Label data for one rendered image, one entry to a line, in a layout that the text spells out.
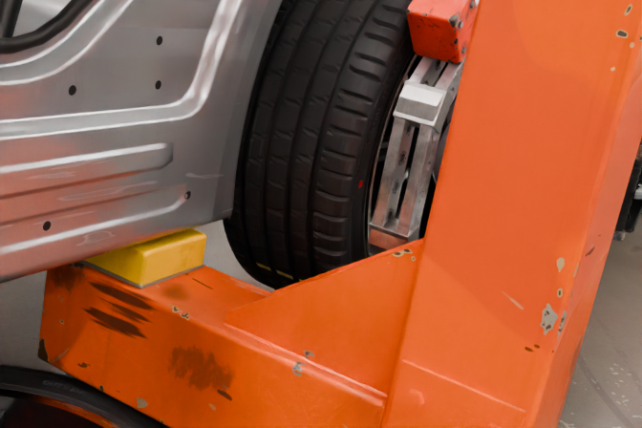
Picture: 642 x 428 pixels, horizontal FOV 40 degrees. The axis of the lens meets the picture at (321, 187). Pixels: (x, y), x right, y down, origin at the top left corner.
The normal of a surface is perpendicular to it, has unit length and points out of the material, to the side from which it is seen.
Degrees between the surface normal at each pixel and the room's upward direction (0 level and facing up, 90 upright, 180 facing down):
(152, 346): 90
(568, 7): 90
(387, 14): 49
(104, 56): 90
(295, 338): 90
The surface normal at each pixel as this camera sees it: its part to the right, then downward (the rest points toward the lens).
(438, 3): -0.22, -0.57
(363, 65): -0.37, -0.29
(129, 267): -0.50, 0.14
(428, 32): -0.48, 0.77
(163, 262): 0.85, 0.29
